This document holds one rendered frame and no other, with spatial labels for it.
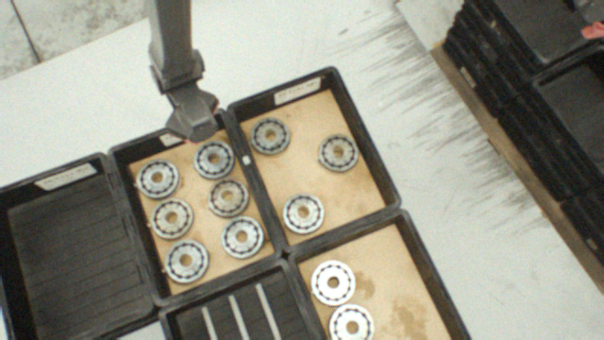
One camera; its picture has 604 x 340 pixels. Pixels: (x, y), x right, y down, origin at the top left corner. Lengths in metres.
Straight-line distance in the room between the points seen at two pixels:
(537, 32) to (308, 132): 1.02
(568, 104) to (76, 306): 1.71
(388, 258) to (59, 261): 0.79
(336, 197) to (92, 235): 0.61
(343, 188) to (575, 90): 1.11
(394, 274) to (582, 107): 1.11
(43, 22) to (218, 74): 1.33
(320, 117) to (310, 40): 0.34
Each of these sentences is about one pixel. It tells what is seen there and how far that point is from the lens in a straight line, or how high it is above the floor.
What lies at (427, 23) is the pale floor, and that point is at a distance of 2.57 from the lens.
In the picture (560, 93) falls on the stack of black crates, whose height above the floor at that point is 0.38.
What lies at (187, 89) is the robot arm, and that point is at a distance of 0.92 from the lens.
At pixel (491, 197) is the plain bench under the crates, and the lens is 1.52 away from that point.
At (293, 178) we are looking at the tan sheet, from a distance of 1.30.
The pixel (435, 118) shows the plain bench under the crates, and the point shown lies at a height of 0.70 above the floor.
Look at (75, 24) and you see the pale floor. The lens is 2.70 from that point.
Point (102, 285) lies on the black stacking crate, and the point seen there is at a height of 0.83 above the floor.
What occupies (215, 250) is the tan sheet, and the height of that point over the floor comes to 0.83.
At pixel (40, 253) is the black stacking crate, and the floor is 0.83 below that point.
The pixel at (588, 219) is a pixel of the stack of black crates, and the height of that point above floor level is 0.27.
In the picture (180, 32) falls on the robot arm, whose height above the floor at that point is 1.48.
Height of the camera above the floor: 2.08
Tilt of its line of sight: 72 degrees down
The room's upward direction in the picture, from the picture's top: 1 degrees counter-clockwise
